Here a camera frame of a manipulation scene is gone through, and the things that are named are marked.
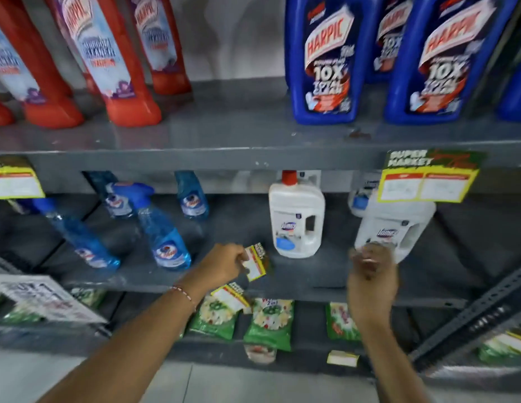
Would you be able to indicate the person's left hand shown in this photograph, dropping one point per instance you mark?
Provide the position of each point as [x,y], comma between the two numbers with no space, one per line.
[216,264]

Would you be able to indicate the person's right hand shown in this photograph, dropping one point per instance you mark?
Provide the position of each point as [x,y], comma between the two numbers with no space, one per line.
[373,289]

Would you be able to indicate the person's right fingers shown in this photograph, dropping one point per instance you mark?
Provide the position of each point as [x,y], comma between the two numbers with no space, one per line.
[371,255]

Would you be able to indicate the person's left fingers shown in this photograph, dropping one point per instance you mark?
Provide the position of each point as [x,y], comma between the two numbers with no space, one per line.
[238,258]

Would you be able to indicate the small yellow price tag card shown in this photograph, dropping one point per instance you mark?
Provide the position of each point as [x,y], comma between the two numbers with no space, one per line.
[257,262]
[342,358]
[230,297]

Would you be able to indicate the person's right forearm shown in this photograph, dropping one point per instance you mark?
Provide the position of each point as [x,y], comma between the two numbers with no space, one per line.
[392,369]

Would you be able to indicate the person's left forearm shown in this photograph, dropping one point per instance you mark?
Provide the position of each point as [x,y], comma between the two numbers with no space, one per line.
[130,352]

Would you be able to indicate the white cleaner jug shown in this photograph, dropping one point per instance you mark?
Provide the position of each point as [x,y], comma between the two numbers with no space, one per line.
[395,226]

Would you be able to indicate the white jug with blue cap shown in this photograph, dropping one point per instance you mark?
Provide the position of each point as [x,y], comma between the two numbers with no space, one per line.
[361,201]

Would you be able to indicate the white jug with red cap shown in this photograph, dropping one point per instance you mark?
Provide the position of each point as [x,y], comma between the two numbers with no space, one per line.
[296,218]

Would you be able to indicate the row of green detergent packets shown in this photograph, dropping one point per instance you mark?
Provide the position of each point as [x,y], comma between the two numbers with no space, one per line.
[269,325]

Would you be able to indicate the blue glass cleaner spray bottle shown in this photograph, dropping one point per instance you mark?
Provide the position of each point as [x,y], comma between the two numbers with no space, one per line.
[82,239]
[164,234]
[192,199]
[113,199]

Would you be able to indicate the large yellow green shelf label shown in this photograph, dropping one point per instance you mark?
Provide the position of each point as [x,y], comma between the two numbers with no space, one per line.
[428,180]

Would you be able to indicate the white red pouch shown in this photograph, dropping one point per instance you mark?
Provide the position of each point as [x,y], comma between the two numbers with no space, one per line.
[260,354]

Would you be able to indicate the grey slotted metal brace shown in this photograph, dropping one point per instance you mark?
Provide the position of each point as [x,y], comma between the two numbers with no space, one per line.
[470,314]

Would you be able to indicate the grey metal shelf unit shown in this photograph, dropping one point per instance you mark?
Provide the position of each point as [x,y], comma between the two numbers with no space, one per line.
[243,125]

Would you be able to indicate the blue toilet cleaner bottle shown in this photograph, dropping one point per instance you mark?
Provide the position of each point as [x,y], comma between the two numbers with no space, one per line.
[514,96]
[441,67]
[390,41]
[327,62]

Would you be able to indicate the white printed shelf label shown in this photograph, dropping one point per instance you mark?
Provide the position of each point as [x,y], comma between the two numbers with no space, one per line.
[42,295]

